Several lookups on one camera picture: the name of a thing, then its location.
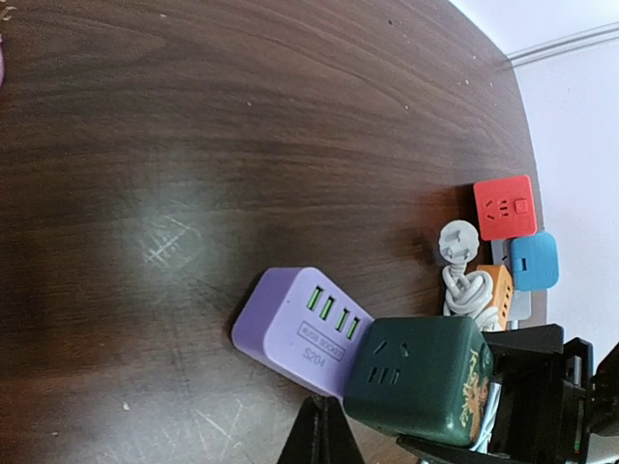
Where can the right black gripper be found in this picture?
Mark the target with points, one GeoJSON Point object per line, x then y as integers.
{"type": "Point", "coordinates": [553, 399]}

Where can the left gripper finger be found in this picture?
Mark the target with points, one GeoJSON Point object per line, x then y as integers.
{"type": "Point", "coordinates": [320, 435]}

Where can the dark green cube adapter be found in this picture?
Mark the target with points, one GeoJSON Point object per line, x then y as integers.
{"type": "Point", "coordinates": [425, 377]}

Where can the purple power strip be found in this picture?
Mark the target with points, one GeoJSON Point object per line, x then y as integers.
{"type": "Point", "coordinates": [301, 324]}

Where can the red cube socket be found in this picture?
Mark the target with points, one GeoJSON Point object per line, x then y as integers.
{"type": "Point", "coordinates": [505, 208]}

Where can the pink square plug adapter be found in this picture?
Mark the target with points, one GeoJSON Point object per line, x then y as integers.
{"type": "Point", "coordinates": [2, 66]}

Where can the blue square plug adapter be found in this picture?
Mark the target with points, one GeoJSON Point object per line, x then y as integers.
{"type": "Point", "coordinates": [534, 262]}

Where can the light blue power strip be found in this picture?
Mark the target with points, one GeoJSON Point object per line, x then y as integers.
{"type": "Point", "coordinates": [521, 306]}

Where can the orange power strip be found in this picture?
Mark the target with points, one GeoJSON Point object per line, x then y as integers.
{"type": "Point", "coordinates": [502, 293]}

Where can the right aluminium post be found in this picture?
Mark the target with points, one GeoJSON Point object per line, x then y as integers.
{"type": "Point", "coordinates": [582, 40]}

